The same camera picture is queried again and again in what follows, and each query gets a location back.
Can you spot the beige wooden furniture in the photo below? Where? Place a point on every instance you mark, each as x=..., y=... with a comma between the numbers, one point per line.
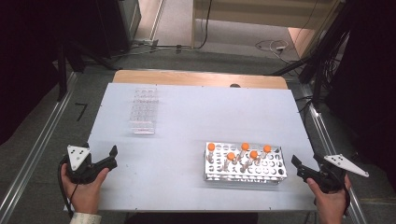
x=264, y=12

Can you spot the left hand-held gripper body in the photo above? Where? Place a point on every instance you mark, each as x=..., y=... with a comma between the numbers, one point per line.
x=77, y=155

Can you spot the black cabinet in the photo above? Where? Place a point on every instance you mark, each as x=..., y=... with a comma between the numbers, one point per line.
x=109, y=25

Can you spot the aluminium floor rail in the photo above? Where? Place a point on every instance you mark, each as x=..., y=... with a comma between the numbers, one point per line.
x=316, y=121
x=40, y=137

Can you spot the person's left hand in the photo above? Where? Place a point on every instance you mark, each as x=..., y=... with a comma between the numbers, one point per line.
x=84, y=196

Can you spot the clear plastic tube rack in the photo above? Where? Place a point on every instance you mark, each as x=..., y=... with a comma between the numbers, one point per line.
x=144, y=115

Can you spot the person's right hand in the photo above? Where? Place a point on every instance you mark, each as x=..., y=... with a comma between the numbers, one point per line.
x=331, y=207

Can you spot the dark curtain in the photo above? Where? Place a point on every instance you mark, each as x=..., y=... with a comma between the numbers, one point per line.
x=25, y=62
x=373, y=77

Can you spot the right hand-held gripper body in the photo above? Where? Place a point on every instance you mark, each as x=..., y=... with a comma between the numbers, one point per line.
x=330, y=180

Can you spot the metal test tube rack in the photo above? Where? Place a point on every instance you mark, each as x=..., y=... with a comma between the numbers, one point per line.
x=271, y=171

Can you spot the black stand post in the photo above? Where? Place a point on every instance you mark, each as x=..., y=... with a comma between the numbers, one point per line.
x=62, y=74

